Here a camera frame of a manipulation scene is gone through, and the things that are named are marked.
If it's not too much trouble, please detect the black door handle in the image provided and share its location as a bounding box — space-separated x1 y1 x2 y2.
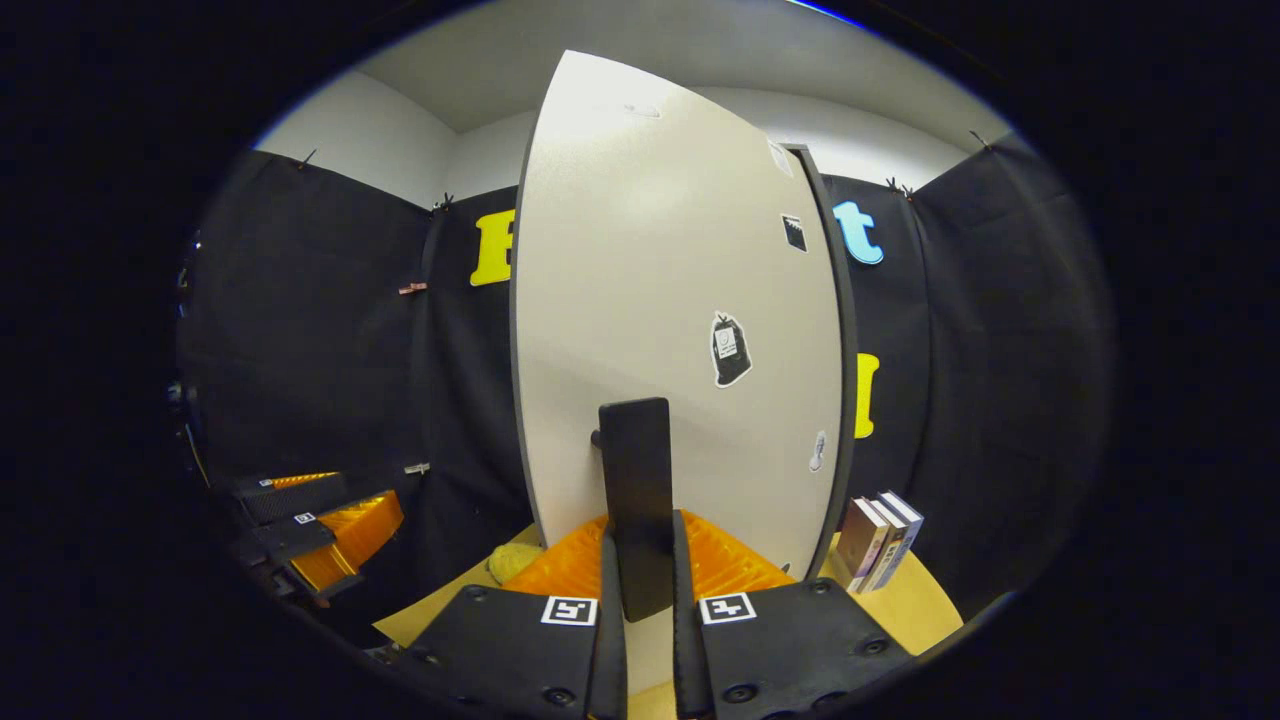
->
590 397 676 623

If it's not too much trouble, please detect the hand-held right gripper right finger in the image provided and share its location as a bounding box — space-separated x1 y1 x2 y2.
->
672 508 916 720

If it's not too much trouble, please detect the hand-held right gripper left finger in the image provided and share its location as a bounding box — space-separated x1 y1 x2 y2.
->
405 512 629 720

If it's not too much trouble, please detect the black backdrop cloth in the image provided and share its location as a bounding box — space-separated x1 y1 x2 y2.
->
175 130 1116 641

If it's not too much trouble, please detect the beige cabinet door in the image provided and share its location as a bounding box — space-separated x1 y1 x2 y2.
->
510 50 851 693

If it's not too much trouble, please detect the yellow rounded object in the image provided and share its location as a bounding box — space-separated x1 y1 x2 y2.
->
487 543 546 586

